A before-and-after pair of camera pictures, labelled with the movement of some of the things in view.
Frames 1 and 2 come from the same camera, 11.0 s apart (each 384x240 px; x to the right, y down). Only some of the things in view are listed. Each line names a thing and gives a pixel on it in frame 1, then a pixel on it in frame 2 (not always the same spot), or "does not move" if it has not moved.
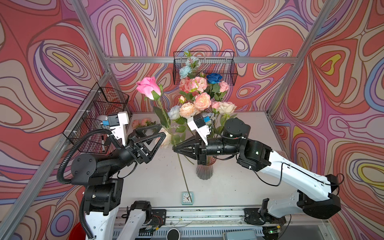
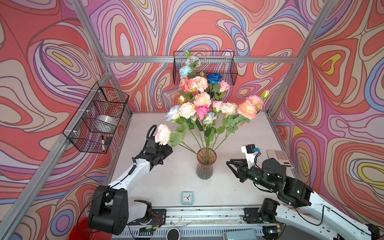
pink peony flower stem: [202, 101] does not move
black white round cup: [173, 234] does not move
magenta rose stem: [150, 87] to [202, 111]
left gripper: [135, 151] to [167, 150]
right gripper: [194, 149] to [241, 172]
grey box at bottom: [242, 234] does not move
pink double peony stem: [144, 122] to [248, 110]
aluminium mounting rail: [227, 216] does not move
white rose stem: [174, 113] does not move
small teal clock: [185, 198] does not move
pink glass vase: [205, 172] does not move
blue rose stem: [214, 78] does not move
